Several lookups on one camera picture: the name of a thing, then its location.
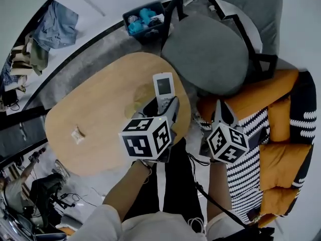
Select white remote control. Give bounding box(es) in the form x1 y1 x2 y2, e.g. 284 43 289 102
152 72 176 115

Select black chair frame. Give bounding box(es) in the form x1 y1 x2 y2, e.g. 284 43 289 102
163 0 278 81

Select small orange sofa cushion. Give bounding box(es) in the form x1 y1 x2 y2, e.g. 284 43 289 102
267 96 292 143

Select orange sofa bolster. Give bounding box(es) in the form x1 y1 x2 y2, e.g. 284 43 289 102
196 69 301 125

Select black white striped blanket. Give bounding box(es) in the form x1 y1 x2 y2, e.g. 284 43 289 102
198 106 272 224

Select person's white shirt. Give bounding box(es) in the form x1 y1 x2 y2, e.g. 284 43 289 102
81 203 253 241

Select blue plush toy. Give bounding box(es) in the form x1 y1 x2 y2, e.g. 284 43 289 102
127 8 156 34

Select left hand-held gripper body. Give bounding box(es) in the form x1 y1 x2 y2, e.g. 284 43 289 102
118 111 178 163

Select clear plastic wrapper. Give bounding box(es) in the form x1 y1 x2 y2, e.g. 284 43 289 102
124 83 151 117

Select black office chair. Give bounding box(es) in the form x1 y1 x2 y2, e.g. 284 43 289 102
29 172 77 227

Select black low cabinet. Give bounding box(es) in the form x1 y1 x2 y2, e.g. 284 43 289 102
0 113 49 158

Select beige striped cloth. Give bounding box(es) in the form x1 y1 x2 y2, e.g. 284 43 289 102
0 45 32 86

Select dark blue storage bin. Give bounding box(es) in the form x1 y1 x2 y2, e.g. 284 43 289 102
122 1 167 45

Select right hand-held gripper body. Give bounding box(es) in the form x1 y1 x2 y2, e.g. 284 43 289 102
200 123 249 164

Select large orange sofa cushion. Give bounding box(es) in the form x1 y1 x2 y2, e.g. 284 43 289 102
258 143 313 217

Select light wooden table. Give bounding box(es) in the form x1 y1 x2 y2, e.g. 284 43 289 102
44 53 193 178

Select black white patterned pillow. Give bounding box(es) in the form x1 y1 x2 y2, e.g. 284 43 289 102
287 71 318 192

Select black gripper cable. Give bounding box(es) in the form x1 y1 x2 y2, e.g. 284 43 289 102
187 152 254 229

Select olive green garment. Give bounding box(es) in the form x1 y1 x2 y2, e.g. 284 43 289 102
22 35 50 77

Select small beige snack packet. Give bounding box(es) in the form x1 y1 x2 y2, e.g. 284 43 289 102
71 126 86 145

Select grey chair backrest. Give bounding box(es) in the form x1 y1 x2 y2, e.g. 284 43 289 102
180 0 284 58

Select person's right forearm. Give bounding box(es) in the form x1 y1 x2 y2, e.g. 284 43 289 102
207 161 234 219

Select blue denim shirt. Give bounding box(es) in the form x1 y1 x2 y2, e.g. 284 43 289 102
33 1 79 52

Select person's black trousers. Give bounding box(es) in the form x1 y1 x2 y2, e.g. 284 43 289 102
154 137 205 222

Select person's left forearm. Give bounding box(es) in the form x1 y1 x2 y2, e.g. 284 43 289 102
102 159 154 222

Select grey chair seat cushion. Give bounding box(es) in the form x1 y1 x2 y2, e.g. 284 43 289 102
160 15 251 98

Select white coiled cable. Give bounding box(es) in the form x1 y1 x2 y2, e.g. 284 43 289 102
187 216 205 234

